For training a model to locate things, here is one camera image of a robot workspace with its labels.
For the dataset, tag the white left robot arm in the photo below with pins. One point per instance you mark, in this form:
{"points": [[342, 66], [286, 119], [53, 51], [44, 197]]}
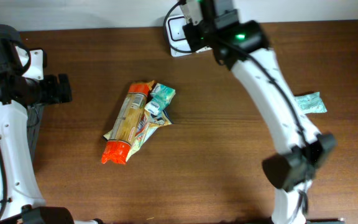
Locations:
{"points": [[20, 197]]}

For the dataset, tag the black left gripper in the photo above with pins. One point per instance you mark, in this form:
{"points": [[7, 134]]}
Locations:
{"points": [[63, 88]]}

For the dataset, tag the blue white tissue packet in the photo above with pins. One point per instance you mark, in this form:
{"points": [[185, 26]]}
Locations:
{"points": [[162, 96]]}

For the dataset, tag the yellow wet wipes packet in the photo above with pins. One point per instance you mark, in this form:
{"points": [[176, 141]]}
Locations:
{"points": [[152, 124]]}

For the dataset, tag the grey plastic basket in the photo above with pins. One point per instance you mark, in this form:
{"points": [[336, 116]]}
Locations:
{"points": [[19, 125]]}

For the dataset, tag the orange spaghetti packet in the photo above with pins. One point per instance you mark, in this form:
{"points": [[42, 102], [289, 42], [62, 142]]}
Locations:
{"points": [[122, 135]]}

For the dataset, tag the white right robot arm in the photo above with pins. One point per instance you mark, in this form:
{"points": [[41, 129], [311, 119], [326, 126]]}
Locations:
{"points": [[244, 48]]}

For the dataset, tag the white barcode scanner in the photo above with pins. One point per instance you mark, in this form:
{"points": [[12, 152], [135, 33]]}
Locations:
{"points": [[175, 33]]}

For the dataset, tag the teal snack packet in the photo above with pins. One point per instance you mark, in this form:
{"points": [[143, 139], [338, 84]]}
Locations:
{"points": [[311, 103]]}

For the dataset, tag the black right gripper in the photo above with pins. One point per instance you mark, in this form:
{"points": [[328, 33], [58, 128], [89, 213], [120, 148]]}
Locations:
{"points": [[192, 34]]}

